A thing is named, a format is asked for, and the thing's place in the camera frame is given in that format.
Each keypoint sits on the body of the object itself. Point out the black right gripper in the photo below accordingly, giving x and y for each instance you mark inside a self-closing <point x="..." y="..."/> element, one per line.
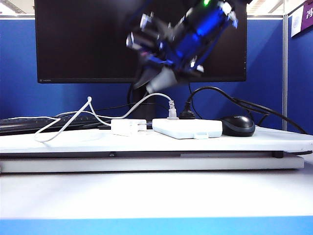
<point x="171" y="58"/>

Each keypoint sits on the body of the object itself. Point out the white charger block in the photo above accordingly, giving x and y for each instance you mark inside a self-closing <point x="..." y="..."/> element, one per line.
<point x="127" y="127"/>

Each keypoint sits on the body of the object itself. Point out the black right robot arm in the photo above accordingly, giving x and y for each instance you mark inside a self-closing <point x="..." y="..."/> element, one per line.
<point x="207" y="19"/>

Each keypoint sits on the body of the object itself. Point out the black monitor stand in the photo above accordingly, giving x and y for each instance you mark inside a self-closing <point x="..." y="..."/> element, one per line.
<point x="139" y="105"/>

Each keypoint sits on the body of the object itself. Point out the white power strip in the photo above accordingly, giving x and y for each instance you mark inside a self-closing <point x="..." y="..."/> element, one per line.
<point x="185" y="127"/>

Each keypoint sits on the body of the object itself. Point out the white desk riser board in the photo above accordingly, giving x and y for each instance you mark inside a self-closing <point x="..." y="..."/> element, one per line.
<point x="146" y="144"/>

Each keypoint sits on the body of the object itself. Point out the black computer monitor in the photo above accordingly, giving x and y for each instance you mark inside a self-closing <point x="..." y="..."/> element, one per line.
<point x="85" y="36"/>

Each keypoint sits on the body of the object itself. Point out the black computer mouse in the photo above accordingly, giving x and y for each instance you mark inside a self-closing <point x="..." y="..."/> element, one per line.
<point x="238" y="126"/>

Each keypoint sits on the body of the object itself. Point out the black keyboard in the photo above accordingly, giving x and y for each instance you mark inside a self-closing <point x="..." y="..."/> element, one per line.
<point x="36" y="124"/>

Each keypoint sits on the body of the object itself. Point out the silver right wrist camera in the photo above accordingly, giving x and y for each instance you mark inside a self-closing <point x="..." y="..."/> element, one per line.
<point x="146" y="34"/>

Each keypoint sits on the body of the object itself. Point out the silver partition post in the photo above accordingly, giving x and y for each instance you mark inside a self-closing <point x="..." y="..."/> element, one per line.
<point x="285" y="73"/>

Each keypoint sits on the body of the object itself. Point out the purple wall sign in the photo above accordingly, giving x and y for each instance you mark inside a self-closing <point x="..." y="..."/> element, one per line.
<point x="306" y="14"/>

